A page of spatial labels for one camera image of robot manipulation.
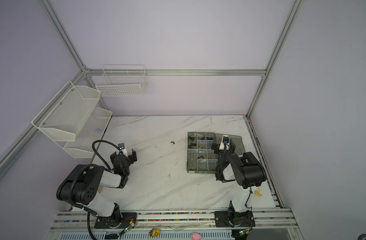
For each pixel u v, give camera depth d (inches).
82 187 17.9
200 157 37.8
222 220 28.9
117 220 26.5
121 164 28.2
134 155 34.7
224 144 30.9
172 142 41.0
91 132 37.6
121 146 31.5
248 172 19.6
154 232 27.0
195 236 27.1
